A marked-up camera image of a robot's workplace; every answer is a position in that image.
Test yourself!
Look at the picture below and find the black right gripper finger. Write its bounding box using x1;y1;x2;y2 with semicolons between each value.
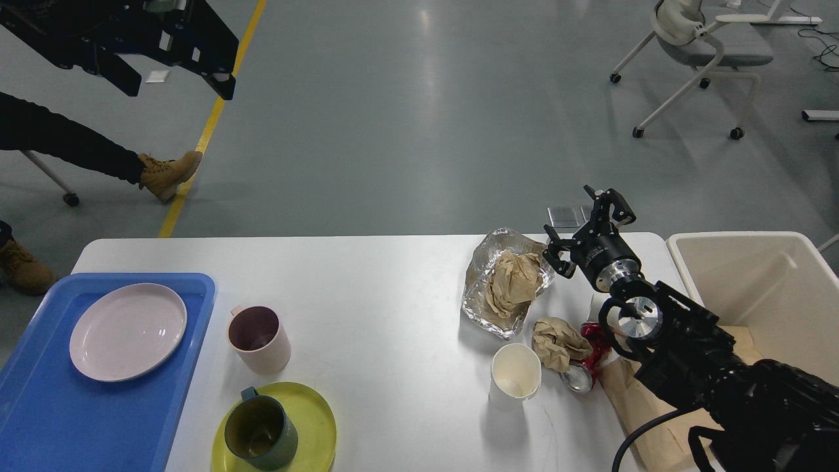
583;185;637;237
543;224;577;279

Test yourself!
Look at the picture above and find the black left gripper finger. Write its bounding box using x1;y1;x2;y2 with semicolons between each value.
200;62;237;101
98;51;142;98

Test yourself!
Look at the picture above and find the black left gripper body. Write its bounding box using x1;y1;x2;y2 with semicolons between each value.
66;1;239;73

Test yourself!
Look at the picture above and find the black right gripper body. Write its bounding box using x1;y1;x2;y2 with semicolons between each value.
572;228;644;293

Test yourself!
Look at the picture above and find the pink mug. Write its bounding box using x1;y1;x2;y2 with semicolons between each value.
227;305;292;374

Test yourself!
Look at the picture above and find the dark green mug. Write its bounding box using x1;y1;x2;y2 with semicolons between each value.
223;387;299;470

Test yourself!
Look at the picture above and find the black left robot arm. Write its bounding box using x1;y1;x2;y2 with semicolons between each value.
2;1;239;100

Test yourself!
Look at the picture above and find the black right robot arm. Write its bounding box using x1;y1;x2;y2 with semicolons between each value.
543;186;838;471

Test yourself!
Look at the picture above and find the metal floor socket plate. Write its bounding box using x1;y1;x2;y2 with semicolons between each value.
547;206;585;228

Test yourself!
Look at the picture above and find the crumpled brown paper on foil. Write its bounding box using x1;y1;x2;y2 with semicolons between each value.
486;250;543;319

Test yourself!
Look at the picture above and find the crumpled aluminium foil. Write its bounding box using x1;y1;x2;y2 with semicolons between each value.
461;227;555;340

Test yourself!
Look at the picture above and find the crumpled brown paper ball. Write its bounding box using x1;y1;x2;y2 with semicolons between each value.
532;317;594;374

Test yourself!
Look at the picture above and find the crushed red soda can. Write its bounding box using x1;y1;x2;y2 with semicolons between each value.
558;323;612;394

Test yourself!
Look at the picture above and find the seated person in black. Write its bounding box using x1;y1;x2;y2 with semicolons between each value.
0;92;146;250

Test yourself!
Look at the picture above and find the tan boot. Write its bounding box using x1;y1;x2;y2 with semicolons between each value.
138;151;203;204
1;239;57;296

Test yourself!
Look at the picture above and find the white paper cup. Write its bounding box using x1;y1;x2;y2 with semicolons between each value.
488;343;542;410

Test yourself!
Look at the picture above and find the chair leg with caster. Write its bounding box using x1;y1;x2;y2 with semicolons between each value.
20;150;80;207

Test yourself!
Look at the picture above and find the beige plastic bin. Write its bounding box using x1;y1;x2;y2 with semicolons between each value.
667;232;838;385

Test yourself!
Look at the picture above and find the white grey office chair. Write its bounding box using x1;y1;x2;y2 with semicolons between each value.
609;1;773;140

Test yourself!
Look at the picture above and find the brown paper bag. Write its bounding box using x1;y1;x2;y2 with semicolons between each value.
598;326;763;471

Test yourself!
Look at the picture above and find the white desk leg base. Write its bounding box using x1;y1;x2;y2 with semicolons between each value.
801;109;839;123

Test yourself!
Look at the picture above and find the pink plate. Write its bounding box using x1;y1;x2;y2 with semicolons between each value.
69;282;188;383

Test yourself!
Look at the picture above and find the yellow plate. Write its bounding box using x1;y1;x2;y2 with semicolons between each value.
210;382;338;471

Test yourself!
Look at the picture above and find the blue plastic tray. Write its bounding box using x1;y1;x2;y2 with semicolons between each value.
1;273;216;471

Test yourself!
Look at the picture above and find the black cable on floor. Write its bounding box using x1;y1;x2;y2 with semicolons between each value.
790;7;839;73

